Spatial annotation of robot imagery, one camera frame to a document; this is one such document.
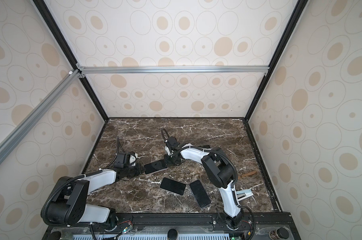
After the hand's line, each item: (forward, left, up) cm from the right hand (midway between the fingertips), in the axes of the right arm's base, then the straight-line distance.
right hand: (167, 165), depth 94 cm
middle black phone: (-12, -4, -3) cm, 13 cm away
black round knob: (-37, -6, +10) cm, 39 cm away
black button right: (-37, -53, +8) cm, 65 cm away
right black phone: (-17, -20, -1) cm, 26 cm away
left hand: (-3, +10, +3) cm, 11 cm away
